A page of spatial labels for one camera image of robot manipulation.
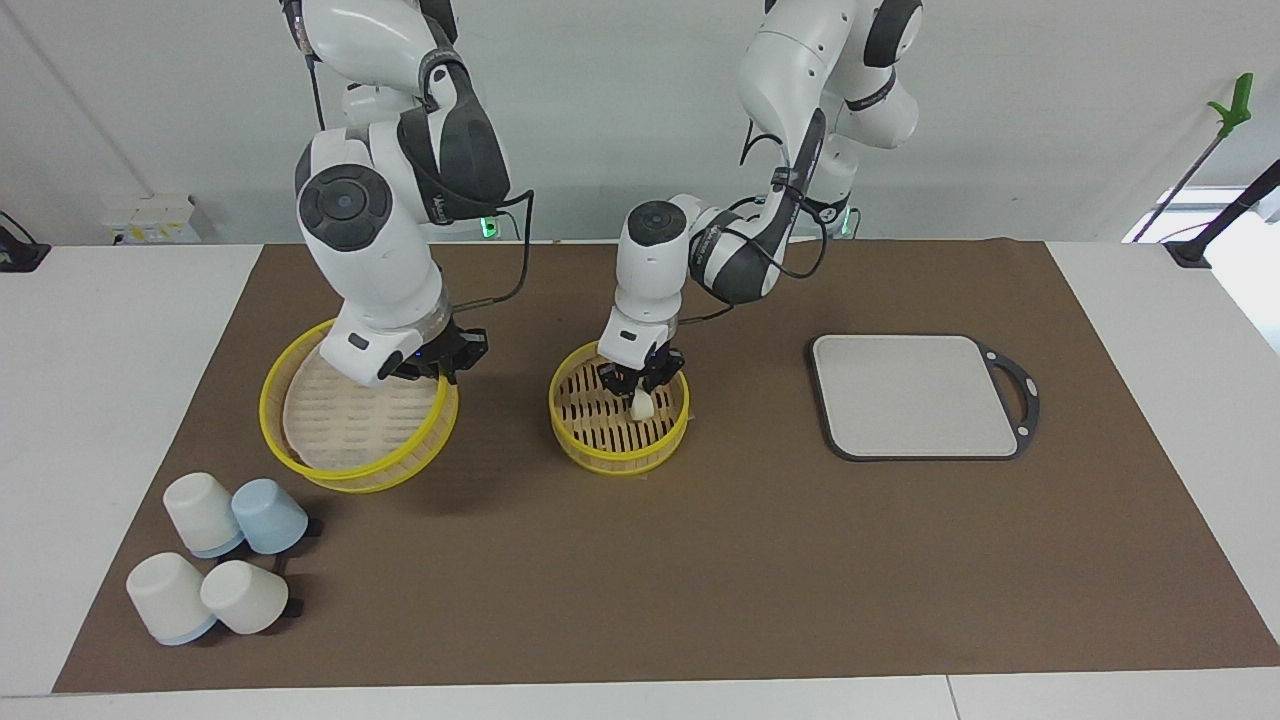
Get black stand pole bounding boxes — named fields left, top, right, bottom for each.
left=1164, top=160, right=1280, bottom=269

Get light blue cup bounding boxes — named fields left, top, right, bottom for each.
left=231, top=479, right=309, bottom=555

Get plain white cup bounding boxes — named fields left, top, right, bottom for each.
left=200, top=560, right=290, bottom=636

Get white box yellow labels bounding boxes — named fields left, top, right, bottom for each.
left=103, top=194, right=203, bottom=245

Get white cup blue rim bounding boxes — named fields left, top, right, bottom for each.
left=164, top=473, right=245, bottom=559
left=126, top=553, right=218, bottom=646

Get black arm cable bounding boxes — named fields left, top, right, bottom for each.
left=440, top=188, right=537, bottom=313
left=676, top=118, right=833, bottom=327

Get black clamp device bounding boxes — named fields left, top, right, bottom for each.
left=0, top=211, right=52, bottom=273

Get grey cutting board dark rim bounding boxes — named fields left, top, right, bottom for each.
left=808, top=334, right=1041, bottom=462

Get yellow bamboo steamer basket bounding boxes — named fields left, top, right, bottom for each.
left=548, top=340, right=692, bottom=476

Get brown table mat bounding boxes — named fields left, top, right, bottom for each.
left=52, top=240, right=1280, bottom=694

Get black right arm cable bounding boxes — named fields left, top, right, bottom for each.
left=440, top=188, right=537, bottom=313

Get pole with green tip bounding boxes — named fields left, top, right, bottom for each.
left=1135, top=72, right=1255, bottom=242

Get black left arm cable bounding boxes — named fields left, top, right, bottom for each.
left=676, top=118, right=833, bottom=327

